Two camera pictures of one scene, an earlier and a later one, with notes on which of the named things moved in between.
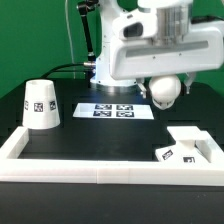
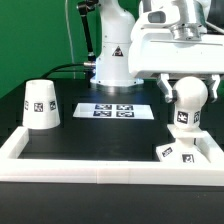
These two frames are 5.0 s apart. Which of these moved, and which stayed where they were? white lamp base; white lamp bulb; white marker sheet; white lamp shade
Moved: white lamp bulb
Stayed: white lamp shade; white marker sheet; white lamp base
